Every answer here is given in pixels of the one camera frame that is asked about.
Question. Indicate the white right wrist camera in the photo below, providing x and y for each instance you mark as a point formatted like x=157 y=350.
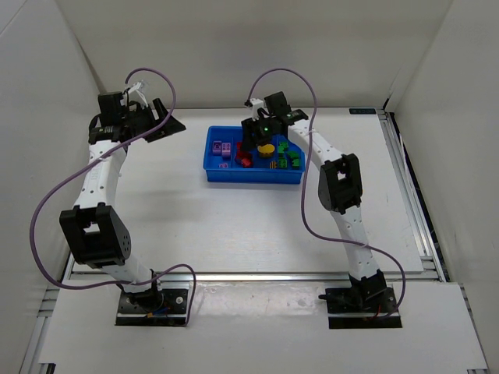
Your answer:
x=255 y=105

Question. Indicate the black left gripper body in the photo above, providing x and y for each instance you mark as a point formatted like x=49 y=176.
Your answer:
x=154 y=120

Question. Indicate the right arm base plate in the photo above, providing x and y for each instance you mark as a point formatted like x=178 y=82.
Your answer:
x=347 y=311

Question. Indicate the blue divided plastic bin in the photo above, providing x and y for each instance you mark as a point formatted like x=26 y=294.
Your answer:
x=260 y=172

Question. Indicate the purple curved brick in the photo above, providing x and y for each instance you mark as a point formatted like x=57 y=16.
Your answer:
x=216 y=147

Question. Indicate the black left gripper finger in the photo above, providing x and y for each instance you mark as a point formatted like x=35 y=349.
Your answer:
x=155 y=136
x=169 y=124

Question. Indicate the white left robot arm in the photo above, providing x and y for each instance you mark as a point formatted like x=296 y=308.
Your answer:
x=95 y=233

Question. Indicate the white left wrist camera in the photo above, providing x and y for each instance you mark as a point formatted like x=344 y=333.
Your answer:
x=135 y=94

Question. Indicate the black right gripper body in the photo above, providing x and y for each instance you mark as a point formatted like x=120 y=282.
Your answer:
x=254 y=137

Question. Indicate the aluminium front rail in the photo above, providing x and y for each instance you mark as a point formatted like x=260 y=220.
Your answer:
x=247 y=277

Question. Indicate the red curved brick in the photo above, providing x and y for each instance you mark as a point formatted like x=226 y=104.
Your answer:
x=244 y=159

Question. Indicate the green number three brick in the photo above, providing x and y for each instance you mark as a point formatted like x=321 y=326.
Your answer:
x=294 y=160

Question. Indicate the yellow oval brick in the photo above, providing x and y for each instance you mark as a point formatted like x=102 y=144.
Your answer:
x=266 y=151

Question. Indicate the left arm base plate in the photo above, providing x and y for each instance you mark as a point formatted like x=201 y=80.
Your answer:
x=167 y=304

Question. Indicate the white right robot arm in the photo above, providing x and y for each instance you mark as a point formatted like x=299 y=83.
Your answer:
x=339 y=191

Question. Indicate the small green brick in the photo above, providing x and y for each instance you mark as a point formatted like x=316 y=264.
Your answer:
x=283 y=147

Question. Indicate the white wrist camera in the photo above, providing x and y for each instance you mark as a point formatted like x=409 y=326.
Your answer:
x=135 y=94
x=255 y=105

